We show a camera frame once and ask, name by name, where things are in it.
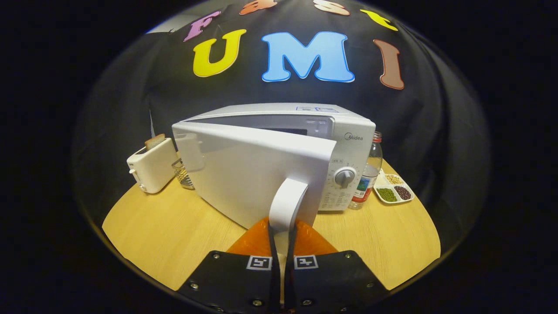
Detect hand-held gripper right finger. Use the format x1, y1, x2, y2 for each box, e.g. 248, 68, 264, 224
286, 218, 391, 314

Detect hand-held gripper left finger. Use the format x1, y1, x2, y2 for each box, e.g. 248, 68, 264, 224
177, 217, 282, 314

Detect white microwave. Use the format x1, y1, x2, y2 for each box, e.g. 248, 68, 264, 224
171, 103, 376, 301

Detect clear bottle with red cap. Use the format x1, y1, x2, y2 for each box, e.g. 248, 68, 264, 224
349, 131, 383, 210

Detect white divided dish of beans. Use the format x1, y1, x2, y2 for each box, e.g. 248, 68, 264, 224
373, 171, 415, 205

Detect white toaster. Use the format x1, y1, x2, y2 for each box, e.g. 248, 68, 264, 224
126, 137, 179, 194

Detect toast slice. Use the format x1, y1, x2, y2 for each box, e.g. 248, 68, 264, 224
145, 133, 166, 151

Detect wire mesh basket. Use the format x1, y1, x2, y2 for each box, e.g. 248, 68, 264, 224
171, 158, 195, 190

